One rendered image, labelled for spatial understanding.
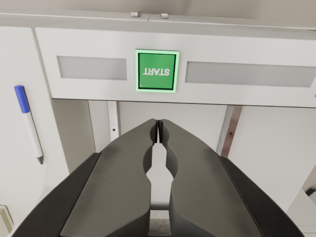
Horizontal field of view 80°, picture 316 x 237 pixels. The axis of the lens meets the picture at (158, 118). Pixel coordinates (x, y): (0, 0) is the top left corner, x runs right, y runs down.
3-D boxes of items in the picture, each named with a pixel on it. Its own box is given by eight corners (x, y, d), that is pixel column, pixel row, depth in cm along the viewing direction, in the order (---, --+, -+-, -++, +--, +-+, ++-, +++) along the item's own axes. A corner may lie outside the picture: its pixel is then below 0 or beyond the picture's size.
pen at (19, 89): (43, 166, 32) (19, 87, 25) (37, 165, 32) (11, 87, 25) (46, 161, 33) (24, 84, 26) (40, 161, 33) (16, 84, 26)
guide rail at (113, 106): (126, 218, 65) (125, 227, 62) (120, 218, 65) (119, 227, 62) (117, 75, 40) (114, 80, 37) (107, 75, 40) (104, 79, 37)
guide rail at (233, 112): (204, 219, 66) (206, 228, 63) (199, 219, 66) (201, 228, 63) (243, 80, 41) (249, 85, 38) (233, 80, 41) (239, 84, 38)
